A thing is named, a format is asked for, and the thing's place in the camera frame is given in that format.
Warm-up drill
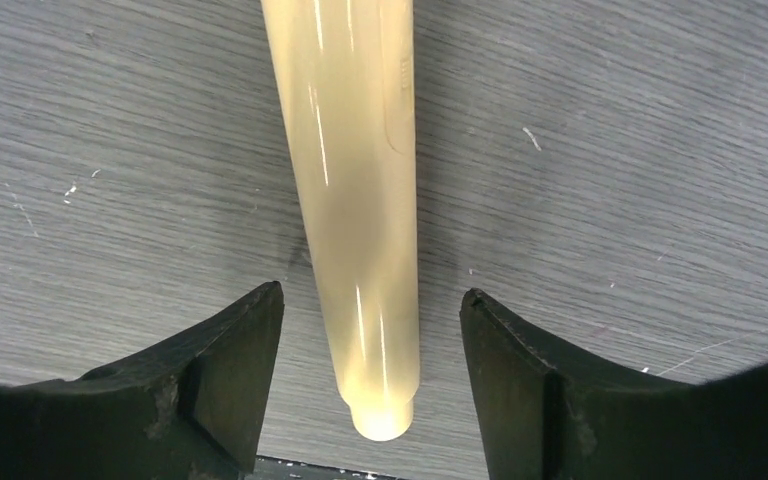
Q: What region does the beige microphone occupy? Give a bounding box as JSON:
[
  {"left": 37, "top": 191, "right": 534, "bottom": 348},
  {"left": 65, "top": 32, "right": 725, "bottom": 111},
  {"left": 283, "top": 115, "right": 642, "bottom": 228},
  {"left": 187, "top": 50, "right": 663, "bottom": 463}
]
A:
[{"left": 262, "top": 1, "right": 420, "bottom": 441}]

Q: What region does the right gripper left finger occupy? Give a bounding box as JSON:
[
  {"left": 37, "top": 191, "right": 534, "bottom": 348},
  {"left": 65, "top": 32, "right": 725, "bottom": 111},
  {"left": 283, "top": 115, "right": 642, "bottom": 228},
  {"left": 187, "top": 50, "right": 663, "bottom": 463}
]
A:
[{"left": 0, "top": 281, "right": 284, "bottom": 479}]

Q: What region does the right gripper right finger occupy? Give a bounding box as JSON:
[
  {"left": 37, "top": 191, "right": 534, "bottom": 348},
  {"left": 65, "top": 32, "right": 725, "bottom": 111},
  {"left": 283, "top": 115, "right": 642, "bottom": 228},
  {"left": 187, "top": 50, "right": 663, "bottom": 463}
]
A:
[{"left": 460, "top": 289, "right": 768, "bottom": 479}]

